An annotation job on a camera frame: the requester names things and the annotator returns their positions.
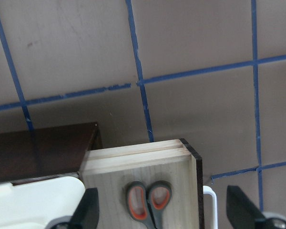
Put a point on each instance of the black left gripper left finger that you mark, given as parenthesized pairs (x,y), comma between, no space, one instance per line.
(86,215)

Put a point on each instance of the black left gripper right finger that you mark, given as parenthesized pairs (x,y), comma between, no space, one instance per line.
(241,212)

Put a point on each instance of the wooden drawer with white handle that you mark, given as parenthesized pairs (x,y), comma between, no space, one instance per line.
(111,171)

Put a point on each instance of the grey orange scissors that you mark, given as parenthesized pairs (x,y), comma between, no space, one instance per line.
(147,204)

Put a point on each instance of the cream plastic tray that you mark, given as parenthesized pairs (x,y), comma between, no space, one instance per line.
(39,205)

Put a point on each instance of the dark brown wooden cabinet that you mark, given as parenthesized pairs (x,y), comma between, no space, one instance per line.
(46,152)

